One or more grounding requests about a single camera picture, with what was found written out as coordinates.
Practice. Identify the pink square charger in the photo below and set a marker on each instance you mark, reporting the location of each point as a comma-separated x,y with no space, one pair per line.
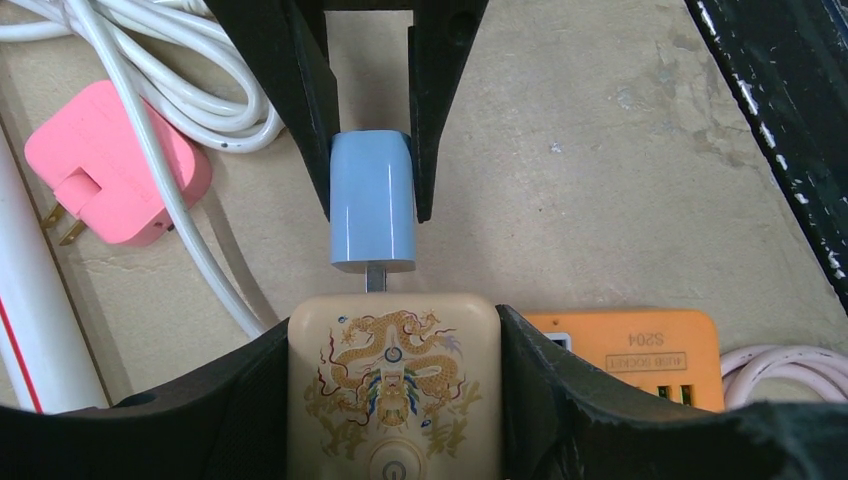
90,158

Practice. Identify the orange power strip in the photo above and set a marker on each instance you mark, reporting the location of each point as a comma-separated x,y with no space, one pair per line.
669,353

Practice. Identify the beige cube socket adapter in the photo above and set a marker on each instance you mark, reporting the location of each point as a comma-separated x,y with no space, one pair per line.
395,386

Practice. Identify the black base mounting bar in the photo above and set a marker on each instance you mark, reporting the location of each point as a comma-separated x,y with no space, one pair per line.
786,65

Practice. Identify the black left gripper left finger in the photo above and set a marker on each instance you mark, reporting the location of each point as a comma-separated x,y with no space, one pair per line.
224,420

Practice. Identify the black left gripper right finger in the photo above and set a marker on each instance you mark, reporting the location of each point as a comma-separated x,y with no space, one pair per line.
566,419

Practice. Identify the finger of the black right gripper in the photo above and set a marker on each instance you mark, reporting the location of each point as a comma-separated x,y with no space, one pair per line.
440,40
284,44

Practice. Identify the blue square charger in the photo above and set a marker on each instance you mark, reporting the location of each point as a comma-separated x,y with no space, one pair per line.
372,205

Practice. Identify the white PVC pipe frame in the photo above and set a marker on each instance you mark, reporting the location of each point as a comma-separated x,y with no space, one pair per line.
42,346

